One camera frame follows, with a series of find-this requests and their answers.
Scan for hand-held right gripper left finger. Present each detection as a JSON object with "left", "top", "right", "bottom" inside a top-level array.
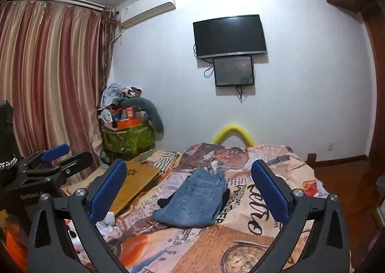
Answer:
[{"left": 27, "top": 159, "right": 136, "bottom": 273}]

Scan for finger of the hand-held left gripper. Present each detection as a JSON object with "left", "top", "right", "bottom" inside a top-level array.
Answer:
[
  {"left": 19, "top": 151, "right": 94, "bottom": 192},
  {"left": 18, "top": 143, "right": 71, "bottom": 171}
]

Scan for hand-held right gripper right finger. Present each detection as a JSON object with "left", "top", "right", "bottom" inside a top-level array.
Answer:
[{"left": 250, "top": 159, "right": 351, "bottom": 273}]

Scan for blue jeans pants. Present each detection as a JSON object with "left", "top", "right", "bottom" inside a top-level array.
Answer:
[{"left": 152, "top": 168, "right": 227, "bottom": 228}]

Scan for black folded pants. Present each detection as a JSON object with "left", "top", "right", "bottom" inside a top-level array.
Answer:
[{"left": 156, "top": 187, "right": 231, "bottom": 210}]

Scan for white crumpled cloth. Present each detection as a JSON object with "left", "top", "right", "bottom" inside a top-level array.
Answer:
[{"left": 96, "top": 211, "right": 116, "bottom": 236}]

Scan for green fabric bag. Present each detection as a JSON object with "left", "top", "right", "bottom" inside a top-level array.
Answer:
[{"left": 101, "top": 121, "right": 157, "bottom": 161}]

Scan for orange box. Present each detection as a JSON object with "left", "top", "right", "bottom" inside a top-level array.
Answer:
[{"left": 116, "top": 118, "right": 142, "bottom": 130}]

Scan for pink striped curtain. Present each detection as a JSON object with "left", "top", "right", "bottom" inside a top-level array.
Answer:
[{"left": 0, "top": 0, "right": 116, "bottom": 189}]

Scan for yellow foam tube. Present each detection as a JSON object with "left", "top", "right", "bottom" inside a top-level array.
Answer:
[{"left": 212, "top": 122, "right": 255, "bottom": 146}]

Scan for printed bed sheet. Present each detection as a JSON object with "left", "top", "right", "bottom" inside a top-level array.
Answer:
[{"left": 60, "top": 142, "right": 331, "bottom": 273}]

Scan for pile of mixed clothes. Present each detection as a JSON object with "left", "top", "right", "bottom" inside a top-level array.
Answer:
[{"left": 101, "top": 82, "right": 143, "bottom": 108}]

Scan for grey plush tube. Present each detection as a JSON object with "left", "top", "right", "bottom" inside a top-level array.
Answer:
[{"left": 122, "top": 97, "right": 164, "bottom": 134}]

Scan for white air conditioner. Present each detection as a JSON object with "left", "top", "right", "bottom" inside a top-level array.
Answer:
[{"left": 116, "top": 0, "right": 176, "bottom": 29}]

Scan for small wall monitor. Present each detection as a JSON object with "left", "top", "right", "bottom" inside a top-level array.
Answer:
[{"left": 213, "top": 56, "right": 255, "bottom": 87}]

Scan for black wall television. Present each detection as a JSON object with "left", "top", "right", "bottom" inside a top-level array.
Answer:
[{"left": 192, "top": 15, "right": 268, "bottom": 60}]

